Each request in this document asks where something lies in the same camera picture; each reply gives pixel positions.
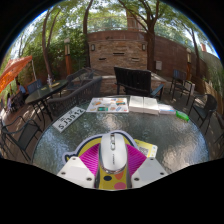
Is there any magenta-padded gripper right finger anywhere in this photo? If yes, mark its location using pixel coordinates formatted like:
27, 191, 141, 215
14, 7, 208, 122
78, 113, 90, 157
125, 143, 169, 188

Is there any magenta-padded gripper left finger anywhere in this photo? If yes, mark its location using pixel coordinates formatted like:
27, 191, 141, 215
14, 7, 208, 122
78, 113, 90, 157
56, 143, 101, 189

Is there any white computer mouse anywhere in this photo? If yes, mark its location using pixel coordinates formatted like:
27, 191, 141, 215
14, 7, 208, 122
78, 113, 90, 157
98, 131, 129, 175

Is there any yellow duck-shaped mouse pad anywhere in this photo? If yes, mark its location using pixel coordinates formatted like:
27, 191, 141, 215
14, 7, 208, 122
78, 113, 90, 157
62, 129, 141, 191

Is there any yellow paper card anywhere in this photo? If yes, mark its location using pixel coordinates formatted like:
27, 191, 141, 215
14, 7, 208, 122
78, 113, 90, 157
133, 138, 158, 158

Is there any white number plate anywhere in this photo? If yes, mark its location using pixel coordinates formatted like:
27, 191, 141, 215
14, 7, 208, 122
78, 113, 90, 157
52, 105, 87, 134

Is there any black metal chair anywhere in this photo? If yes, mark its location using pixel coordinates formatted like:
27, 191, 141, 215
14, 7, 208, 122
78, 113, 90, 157
0, 114, 44, 163
188, 93, 218, 136

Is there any green tube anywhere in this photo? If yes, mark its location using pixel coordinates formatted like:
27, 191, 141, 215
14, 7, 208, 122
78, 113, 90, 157
175, 110, 190, 122

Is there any small white box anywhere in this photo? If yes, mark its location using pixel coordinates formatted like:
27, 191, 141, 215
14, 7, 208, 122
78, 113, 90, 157
157, 103, 177, 116

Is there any colourful printed sheet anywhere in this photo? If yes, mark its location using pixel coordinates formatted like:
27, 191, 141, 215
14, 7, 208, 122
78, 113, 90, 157
85, 96, 130, 114

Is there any dark wicker chair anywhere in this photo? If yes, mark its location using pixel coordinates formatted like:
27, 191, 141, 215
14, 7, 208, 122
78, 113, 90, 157
66, 67, 96, 91
47, 76, 103, 118

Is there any round dark patio table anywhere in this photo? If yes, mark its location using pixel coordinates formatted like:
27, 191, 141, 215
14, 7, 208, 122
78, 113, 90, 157
24, 78, 69, 121

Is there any blue metal chair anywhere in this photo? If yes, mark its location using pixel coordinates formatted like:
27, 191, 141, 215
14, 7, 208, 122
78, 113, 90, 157
169, 69, 191, 101
26, 79, 44, 95

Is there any person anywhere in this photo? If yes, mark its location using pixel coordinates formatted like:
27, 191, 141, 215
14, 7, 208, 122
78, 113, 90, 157
6, 93, 16, 111
16, 82, 27, 96

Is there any orange parasol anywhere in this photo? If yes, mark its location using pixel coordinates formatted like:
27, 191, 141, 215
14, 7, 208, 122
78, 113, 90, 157
0, 55, 34, 94

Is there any forked tree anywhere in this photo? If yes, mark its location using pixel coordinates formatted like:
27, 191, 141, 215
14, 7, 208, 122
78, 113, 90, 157
118, 0, 168, 73

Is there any slim tree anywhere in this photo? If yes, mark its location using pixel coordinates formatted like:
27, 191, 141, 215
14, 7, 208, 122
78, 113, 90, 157
82, 0, 95, 68
41, 9, 63, 79

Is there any grey wall box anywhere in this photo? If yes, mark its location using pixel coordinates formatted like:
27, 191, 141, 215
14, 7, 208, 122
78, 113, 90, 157
154, 60, 164, 72

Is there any wooden lamp post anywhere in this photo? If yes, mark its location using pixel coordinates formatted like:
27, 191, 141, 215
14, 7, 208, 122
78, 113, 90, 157
63, 37, 73, 76
185, 47, 193, 81

